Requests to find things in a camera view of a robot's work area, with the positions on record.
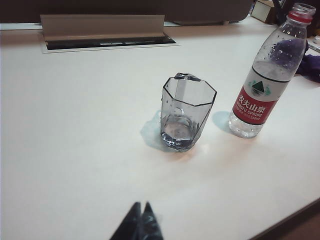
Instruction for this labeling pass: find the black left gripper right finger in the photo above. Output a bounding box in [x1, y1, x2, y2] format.
[139, 201, 164, 240]

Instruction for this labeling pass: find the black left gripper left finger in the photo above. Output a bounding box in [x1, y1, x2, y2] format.
[109, 201, 142, 240]

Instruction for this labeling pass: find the clear red-label water bottle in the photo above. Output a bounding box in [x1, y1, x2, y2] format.
[228, 2, 317, 139]

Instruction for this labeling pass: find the grey faceted glass cup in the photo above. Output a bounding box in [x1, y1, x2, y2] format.
[158, 72, 218, 153]

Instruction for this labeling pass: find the purple cloth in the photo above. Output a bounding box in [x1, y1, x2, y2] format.
[296, 53, 320, 83]

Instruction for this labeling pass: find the white cardboard box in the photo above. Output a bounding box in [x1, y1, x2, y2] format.
[250, 0, 272, 24]

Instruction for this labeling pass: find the black desk cable tray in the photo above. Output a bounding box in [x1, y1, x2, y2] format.
[40, 35, 182, 54]

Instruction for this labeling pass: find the beige cable tray flap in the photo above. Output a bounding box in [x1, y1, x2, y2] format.
[39, 14, 166, 45]

